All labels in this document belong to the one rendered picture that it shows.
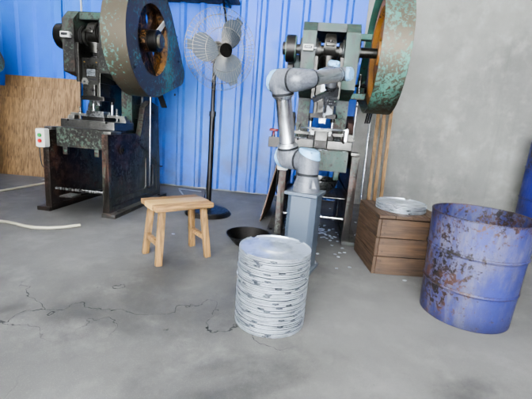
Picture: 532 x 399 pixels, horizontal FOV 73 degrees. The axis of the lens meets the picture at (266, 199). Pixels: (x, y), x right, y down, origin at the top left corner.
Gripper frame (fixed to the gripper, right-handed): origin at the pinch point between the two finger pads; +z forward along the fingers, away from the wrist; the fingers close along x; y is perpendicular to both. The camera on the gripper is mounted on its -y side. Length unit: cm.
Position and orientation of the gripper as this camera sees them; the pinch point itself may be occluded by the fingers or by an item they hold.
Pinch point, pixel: (323, 115)
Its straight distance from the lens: 245.5
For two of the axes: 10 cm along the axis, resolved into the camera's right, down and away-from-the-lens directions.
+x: 0.9, -6.0, 7.9
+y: 10.0, 0.8, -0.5
